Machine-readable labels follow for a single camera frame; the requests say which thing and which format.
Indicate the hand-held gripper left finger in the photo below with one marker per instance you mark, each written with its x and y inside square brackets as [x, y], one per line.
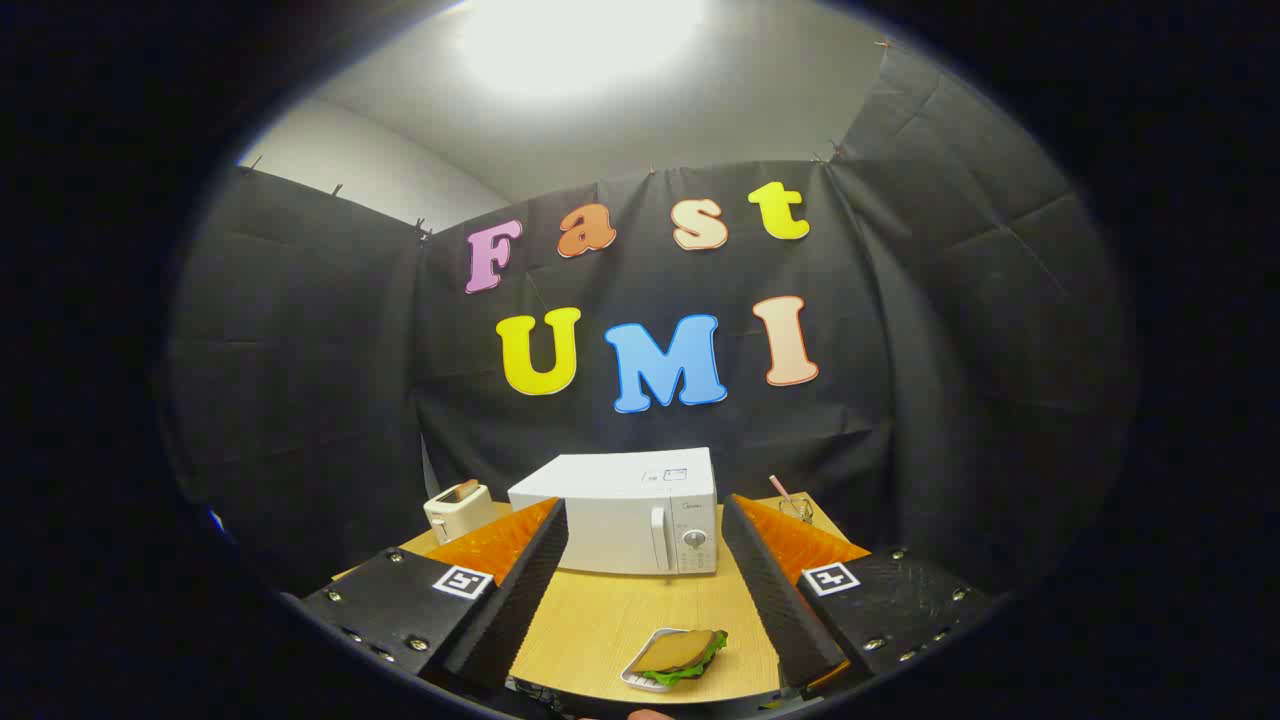
[520, 600]

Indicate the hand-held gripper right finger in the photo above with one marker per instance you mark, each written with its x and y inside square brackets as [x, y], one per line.
[780, 600]

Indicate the sandwich with green lettuce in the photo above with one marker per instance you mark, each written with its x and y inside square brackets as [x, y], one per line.
[680, 650]

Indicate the white microwave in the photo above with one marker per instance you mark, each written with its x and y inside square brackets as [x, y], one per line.
[600, 500]

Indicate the white toaster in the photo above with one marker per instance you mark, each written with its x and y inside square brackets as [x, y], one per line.
[455, 515]

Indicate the pink striped straw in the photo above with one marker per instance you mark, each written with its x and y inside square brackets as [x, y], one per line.
[778, 486]

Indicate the brown toast slice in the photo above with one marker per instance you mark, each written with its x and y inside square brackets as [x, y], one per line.
[462, 490]

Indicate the small white plate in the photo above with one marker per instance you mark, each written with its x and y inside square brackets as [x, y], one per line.
[632, 676]

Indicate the black backdrop cloth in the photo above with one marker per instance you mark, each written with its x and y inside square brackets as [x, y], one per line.
[900, 350]

